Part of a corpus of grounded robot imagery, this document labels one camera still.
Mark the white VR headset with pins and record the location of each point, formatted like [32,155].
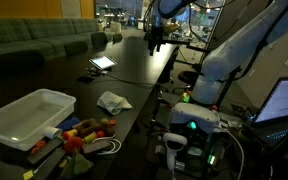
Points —
[194,115]

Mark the white VR controller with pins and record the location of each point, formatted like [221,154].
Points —
[172,143]

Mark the small green yellow object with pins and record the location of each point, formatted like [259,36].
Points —
[185,97]

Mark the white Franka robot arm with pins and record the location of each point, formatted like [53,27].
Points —
[237,50]

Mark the small dark ottoman stool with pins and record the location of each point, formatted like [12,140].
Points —
[117,38]

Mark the black office chair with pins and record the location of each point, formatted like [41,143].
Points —
[187,77]

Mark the open laptop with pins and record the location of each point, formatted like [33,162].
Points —
[284,100]

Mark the brown plush toy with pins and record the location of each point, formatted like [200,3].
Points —
[90,126]

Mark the tiny yellow piece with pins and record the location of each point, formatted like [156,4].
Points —
[63,163]

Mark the yellow cylinder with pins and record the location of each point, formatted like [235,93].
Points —
[90,137]

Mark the orange toy pieces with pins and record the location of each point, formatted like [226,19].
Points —
[39,146]

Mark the black slanted pole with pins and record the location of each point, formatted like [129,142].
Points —
[229,83]

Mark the orange yellow peg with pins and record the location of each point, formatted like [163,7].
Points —
[70,134]

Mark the blue block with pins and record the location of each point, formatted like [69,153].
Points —
[69,123]

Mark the small yellow block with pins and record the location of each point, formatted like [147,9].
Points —
[28,175]

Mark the dark rectangular block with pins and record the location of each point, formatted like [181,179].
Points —
[45,150]
[50,164]
[96,146]

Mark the white cup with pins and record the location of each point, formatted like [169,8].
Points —
[52,132]

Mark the clear plastic bin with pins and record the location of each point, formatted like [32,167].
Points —
[24,116]

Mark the large dark ottoman stool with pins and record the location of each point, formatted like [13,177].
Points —
[99,40]

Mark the green cloth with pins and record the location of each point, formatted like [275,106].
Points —
[79,165]

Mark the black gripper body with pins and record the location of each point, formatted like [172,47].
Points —
[155,33]

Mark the black camera stand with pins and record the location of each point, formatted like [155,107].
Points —
[180,42]

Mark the tablet with lit screen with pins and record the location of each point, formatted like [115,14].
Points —
[102,62]

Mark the small red ball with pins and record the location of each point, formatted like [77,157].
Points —
[100,134]

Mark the green plaid sofa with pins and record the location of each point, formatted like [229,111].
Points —
[34,36]

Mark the black electronics box green lights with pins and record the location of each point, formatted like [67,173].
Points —
[197,153]

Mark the orange fuzzy ball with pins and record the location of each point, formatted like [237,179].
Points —
[73,144]

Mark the small black flat device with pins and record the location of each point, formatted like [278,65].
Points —
[85,79]

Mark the small orange disc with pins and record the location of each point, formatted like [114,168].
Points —
[112,122]

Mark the white terry towel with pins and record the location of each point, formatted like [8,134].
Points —
[112,101]

